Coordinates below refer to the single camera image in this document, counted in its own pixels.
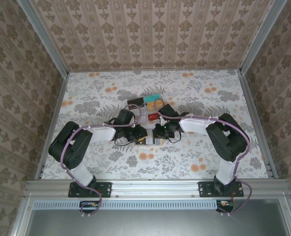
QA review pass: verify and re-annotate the beige leather card holder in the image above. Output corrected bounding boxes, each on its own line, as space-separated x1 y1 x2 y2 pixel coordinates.
134 136 164 148

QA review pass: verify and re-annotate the clear acrylic card organizer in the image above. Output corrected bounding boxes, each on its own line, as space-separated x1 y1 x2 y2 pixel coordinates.
126 94 168 129

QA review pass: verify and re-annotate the black card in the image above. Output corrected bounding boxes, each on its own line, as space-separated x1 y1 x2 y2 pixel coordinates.
127 97 145 107

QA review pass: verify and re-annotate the orange card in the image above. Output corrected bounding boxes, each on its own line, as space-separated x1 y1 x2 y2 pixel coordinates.
146 100 164 109

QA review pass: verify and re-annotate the black connector box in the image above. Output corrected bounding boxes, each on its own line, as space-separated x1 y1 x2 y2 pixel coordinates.
79 200 100 214
215 200 234 213

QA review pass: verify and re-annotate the grey metal panel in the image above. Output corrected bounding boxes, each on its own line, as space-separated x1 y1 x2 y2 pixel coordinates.
25 208 291 236

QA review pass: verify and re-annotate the thin black cable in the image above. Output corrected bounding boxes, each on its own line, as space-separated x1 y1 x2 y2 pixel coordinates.
168 131 182 144
114 136 137 147

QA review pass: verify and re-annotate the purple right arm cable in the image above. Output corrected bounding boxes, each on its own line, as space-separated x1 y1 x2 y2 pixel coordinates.
154 98 253 216

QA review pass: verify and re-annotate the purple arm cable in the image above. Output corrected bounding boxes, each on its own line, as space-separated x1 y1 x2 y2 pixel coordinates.
154 98 253 216
61 103 141 218

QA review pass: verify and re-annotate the aluminium mounting rail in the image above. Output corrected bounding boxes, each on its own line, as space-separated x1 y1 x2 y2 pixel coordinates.
25 179 290 199

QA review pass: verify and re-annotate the aluminium table end rail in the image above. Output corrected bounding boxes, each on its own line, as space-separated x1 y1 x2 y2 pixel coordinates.
67 67 241 73

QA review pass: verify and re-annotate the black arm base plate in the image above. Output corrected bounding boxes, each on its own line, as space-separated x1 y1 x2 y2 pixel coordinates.
198 181 244 198
68 181 112 198

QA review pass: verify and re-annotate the grey slotted cable duct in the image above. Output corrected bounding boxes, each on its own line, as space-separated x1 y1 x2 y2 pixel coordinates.
33 199 217 210

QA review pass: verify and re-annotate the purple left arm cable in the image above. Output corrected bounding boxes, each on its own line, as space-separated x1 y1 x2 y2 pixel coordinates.
61 103 141 218

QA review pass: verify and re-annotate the aluminium table side rail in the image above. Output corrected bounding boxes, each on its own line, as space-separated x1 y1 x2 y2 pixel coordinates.
236 70 280 179
34 72 69 180

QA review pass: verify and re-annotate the aluminium corner post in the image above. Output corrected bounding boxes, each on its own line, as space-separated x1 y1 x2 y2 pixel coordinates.
16 0 70 77
238 0 288 74

